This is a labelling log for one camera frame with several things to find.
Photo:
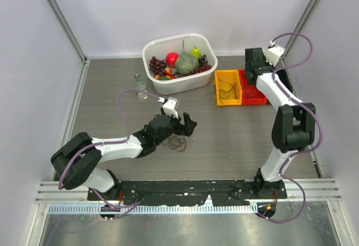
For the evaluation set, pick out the small peaches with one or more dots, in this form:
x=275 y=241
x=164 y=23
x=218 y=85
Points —
x=165 y=73

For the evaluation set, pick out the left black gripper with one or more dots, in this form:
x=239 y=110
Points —
x=181 y=129

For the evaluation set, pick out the dark purple grape bunch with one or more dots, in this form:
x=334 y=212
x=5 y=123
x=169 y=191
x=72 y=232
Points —
x=203 y=61

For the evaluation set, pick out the black storage bin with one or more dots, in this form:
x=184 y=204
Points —
x=284 y=78

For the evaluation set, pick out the white plastic basket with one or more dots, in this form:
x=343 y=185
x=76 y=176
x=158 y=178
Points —
x=180 y=44

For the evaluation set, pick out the red pomegranate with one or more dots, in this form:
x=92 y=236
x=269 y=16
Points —
x=171 y=58

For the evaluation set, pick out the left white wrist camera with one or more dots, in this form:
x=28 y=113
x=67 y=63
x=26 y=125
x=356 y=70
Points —
x=170 y=107

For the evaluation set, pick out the green pear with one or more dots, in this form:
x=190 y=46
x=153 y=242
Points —
x=195 y=52

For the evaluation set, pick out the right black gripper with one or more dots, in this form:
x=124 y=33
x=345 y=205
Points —
x=266 y=63

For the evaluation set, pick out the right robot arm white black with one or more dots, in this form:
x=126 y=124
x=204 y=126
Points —
x=294 y=125

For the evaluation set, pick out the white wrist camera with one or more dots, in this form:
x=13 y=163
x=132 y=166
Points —
x=170 y=107
x=273 y=53

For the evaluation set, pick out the clear glass bottle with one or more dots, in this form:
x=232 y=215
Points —
x=140 y=85

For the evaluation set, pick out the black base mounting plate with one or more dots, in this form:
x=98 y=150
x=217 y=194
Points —
x=188 y=193

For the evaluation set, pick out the green netted melon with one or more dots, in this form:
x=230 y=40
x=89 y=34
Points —
x=186 y=63

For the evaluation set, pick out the yellow storage bin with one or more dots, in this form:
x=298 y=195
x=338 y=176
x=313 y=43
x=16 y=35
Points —
x=228 y=91

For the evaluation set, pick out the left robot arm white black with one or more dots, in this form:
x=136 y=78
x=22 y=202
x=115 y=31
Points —
x=76 y=162

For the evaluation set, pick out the red cherry bunch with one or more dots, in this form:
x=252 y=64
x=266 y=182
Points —
x=200 y=69

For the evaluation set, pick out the red storage bin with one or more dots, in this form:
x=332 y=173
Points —
x=250 y=94

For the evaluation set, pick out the dark red grape bunch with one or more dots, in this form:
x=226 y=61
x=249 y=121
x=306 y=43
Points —
x=156 y=63

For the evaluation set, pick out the white slotted cable duct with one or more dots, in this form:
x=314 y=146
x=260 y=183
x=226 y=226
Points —
x=94 y=208

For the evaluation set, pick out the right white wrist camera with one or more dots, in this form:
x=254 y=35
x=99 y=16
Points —
x=273 y=53

